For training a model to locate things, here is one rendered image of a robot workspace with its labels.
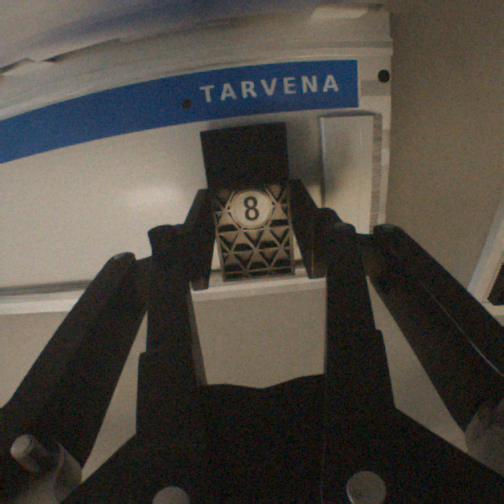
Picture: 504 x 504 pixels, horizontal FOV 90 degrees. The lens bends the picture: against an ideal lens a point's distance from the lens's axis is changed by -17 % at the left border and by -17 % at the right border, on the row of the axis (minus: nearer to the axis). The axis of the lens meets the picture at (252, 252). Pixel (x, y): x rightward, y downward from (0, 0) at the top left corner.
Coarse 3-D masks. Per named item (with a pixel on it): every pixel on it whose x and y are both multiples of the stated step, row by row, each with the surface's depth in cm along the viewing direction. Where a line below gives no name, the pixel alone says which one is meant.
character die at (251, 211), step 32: (224, 128) 16; (256, 128) 16; (224, 160) 18; (256, 160) 17; (224, 192) 19; (256, 192) 18; (288, 192) 18; (224, 224) 19; (256, 224) 19; (288, 224) 19; (224, 256) 20; (256, 256) 20; (288, 256) 20
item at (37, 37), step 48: (0, 0) 8; (48, 0) 8; (96, 0) 9; (144, 0) 10; (192, 0) 11; (240, 0) 11; (288, 0) 12; (336, 0) 12; (384, 0) 11; (0, 48) 10; (48, 48) 12
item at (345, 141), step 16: (320, 128) 17; (336, 128) 16; (352, 128) 16; (368, 128) 16; (320, 144) 18; (336, 144) 17; (352, 144) 17; (368, 144) 17; (320, 160) 18; (336, 160) 17; (352, 160) 18; (368, 160) 17; (320, 176) 19; (336, 176) 18; (352, 176) 18; (368, 176) 18; (336, 192) 18; (352, 192) 18; (368, 192) 18; (336, 208) 19; (352, 208) 19; (368, 208) 19; (352, 224) 19; (368, 224) 19
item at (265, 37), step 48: (96, 48) 15; (144, 48) 15; (192, 48) 15; (240, 48) 15; (288, 48) 15; (336, 48) 15; (384, 48) 15; (0, 96) 16; (48, 96) 16; (384, 96) 17; (384, 144) 18; (384, 192) 20; (0, 288) 22; (240, 288) 23; (288, 288) 23
